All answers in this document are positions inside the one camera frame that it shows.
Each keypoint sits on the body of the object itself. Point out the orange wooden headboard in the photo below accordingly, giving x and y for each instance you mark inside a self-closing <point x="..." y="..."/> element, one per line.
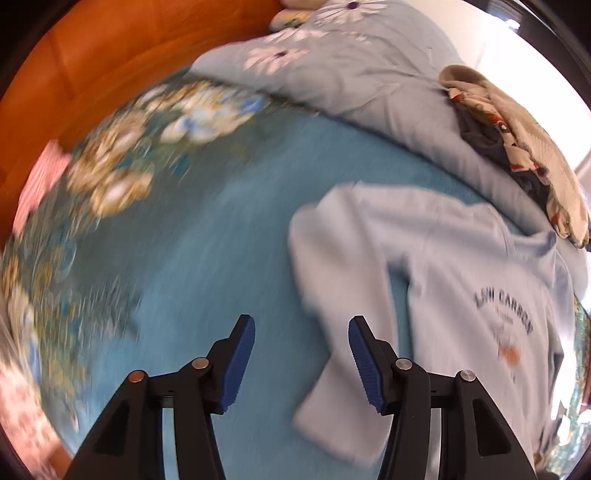
<point x="115" y="46"/>

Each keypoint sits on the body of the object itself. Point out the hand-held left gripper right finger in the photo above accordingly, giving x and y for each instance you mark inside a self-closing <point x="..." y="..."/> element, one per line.
<point x="364" y="364"/>

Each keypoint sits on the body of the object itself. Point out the light blue sweatshirt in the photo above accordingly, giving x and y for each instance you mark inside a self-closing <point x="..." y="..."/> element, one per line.
<point x="461" y="258"/>

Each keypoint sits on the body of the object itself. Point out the dark grey garment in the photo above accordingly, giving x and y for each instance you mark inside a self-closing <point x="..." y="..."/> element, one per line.
<point x="480" y="131"/>

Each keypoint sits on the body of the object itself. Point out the pile of patterned clothes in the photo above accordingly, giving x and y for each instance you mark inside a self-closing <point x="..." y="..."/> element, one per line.
<point x="545" y="152"/>

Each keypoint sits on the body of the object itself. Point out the pale pink pillow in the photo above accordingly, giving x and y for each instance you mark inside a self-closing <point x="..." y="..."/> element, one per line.
<point x="300" y="3"/>

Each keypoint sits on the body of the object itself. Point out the teal floral blanket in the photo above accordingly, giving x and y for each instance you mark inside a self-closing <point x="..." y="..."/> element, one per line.
<point x="207" y="230"/>

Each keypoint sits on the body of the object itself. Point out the yellow floral pillow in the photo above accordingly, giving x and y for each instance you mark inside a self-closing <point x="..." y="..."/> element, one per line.
<point x="288" y="18"/>

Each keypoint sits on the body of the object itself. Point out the pink floral bedsheet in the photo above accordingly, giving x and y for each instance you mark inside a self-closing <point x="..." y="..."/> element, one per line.
<point x="23" y="415"/>

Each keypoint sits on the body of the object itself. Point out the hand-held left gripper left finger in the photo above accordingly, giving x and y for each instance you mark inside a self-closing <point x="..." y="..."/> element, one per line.
<point x="240" y="364"/>

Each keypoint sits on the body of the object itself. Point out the light blue daisy quilt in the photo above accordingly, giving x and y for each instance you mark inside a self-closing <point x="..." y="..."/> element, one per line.
<point x="369" y="69"/>

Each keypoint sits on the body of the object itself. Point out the pink checked cloth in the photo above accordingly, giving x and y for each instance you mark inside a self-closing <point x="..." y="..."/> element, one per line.
<point x="41" y="180"/>

